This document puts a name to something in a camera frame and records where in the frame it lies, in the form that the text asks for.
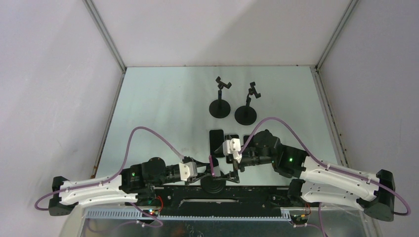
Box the black front mounting rail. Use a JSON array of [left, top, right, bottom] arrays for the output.
[[124, 185, 322, 219]]

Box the purple cable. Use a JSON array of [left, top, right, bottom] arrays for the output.
[[239, 117, 412, 237], [34, 126, 186, 228]]

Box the right small circuit board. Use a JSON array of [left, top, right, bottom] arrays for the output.
[[291, 214, 310, 227]]

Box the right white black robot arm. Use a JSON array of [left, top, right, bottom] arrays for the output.
[[209, 129, 395, 222]]

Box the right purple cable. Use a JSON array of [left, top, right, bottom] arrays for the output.
[[239, 117, 412, 237]]

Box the left small circuit board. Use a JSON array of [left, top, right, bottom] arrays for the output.
[[141, 209, 159, 219]]

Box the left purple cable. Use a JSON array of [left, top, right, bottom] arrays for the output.
[[34, 126, 186, 228]]

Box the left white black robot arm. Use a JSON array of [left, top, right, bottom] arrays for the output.
[[47, 157, 221, 216]]

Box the small circuit board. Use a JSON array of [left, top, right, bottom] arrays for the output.
[[141, 209, 159, 219], [291, 214, 310, 227]]

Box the teal blue phone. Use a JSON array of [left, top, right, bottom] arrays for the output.
[[209, 129, 224, 158]]

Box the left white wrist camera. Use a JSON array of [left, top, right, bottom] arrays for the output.
[[178, 157, 198, 181]]

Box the black phone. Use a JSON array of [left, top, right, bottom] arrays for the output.
[[224, 134, 240, 140], [243, 135, 252, 144]]

